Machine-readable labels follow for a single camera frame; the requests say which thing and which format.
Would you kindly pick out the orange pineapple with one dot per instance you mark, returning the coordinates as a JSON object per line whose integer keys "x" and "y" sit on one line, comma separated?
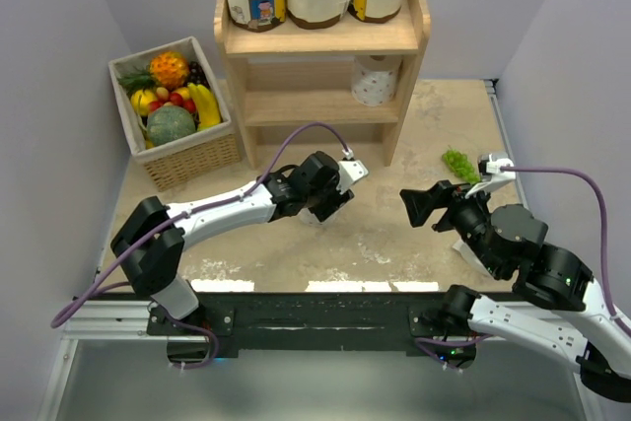
{"x": 169, "y": 69}

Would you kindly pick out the green grape bunch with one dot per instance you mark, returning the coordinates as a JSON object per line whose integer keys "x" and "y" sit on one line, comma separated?
{"x": 459, "y": 164}

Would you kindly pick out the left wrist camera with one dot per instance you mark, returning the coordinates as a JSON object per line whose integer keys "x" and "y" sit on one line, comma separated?
{"x": 351, "y": 171}

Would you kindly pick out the dotted paper roll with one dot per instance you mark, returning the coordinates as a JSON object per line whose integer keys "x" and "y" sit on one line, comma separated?
{"x": 310, "y": 219}
{"x": 374, "y": 78}
{"x": 469, "y": 256}

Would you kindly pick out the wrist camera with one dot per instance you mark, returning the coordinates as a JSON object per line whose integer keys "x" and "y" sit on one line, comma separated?
{"x": 495, "y": 172}
{"x": 351, "y": 171}

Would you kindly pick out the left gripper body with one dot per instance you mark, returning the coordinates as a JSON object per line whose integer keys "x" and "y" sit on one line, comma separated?
{"x": 324, "y": 197}

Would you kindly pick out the yellow bananas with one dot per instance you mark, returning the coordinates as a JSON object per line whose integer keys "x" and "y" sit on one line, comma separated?
{"x": 207, "y": 107}

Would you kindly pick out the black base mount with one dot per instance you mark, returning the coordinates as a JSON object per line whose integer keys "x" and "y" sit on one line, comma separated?
{"x": 309, "y": 322}

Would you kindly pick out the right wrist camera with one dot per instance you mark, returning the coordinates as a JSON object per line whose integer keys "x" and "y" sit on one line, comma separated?
{"x": 495, "y": 172}

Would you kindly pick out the wooden three-tier shelf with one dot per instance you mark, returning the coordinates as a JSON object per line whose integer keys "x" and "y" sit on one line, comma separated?
{"x": 291, "y": 76}

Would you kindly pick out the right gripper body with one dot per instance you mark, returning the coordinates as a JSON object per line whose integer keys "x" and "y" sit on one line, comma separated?
{"x": 466, "y": 214}

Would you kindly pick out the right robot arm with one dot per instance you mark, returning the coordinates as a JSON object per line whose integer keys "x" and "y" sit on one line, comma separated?
{"x": 510, "y": 244}

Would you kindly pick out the green melon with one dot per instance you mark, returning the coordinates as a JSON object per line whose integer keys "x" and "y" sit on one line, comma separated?
{"x": 169, "y": 123}

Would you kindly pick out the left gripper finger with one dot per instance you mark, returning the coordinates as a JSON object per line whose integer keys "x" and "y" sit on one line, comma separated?
{"x": 337, "y": 201}
{"x": 321, "y": 211}

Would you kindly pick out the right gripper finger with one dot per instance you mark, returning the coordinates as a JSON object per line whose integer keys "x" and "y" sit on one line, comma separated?
{"x": 419, "y": 212}
{"x": 441, "y": 195}

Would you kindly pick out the wicker basket with liner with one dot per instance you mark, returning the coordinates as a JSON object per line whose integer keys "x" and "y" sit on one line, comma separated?
{"x": 181, "y": 160}

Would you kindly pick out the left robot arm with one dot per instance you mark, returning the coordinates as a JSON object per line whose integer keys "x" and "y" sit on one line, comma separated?
{"x": 150, "y": 243}

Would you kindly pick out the dark grape bunch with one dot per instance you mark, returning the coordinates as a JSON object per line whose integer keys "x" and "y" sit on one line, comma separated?
{"x": 197, "y": 75}

